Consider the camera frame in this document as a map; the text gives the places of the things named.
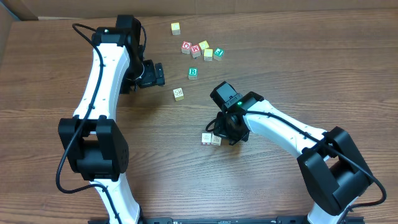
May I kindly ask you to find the white block red side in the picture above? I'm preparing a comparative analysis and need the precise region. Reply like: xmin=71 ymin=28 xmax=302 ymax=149
xmin=211 ymin=134 xmax=222 ymax=146

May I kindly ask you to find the white number block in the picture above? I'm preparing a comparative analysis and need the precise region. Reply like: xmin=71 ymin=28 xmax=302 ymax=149
xmin=201 ymin=133 xmax=212 ymax=145

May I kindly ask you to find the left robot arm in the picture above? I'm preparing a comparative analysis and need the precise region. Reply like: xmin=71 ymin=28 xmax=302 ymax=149
xmin=55 ymin=15 xmax=165 ymax=223

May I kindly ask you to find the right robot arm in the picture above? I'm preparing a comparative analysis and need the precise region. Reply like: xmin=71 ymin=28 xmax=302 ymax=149
xmin=210 ymin=82 xmax=374 ymax=223

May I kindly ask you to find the white block yellow side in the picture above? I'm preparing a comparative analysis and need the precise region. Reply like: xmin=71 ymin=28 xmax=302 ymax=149
xmin=173 ymin=88 xmax=184 ymax=101

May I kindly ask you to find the green B block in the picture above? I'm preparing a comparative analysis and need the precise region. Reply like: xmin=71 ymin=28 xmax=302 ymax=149
xmin=188 ymin=67 xmax=198 ymax=80

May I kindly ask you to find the red O block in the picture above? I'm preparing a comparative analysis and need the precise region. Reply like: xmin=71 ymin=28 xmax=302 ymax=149
xmin=181 ymin=41 xmax=192 ymax=54

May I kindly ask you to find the red W block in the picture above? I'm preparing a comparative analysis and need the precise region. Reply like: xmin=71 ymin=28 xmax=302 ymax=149
xmin=190 ymin=44 xmax=201 ymax=58

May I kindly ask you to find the far yellow block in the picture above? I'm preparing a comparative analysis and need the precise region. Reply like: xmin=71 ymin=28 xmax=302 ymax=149
xmin=170 ymin=22 xmax=181 ymax=35

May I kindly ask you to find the yellow block lower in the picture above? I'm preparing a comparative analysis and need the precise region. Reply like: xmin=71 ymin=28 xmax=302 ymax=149
xmin=203 ymin=49 xmax=213 ymax=62

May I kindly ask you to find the yellow block upper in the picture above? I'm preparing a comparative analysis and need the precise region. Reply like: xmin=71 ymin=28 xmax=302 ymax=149
xmin=199 ymin=40 xmax=210 ymax=52

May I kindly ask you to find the green E block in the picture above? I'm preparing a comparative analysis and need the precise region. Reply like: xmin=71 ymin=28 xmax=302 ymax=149
xmin=213 ymin=48 xmax=224 ymax=61

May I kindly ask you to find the cardboard box edge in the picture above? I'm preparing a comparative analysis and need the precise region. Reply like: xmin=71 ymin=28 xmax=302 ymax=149
xmin=2 ymin=0 xmax=397 ymax=20

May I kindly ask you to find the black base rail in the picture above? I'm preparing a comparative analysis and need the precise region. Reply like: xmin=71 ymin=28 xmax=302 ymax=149
xmin=87 ymin=215 xmax=365 ymax=224

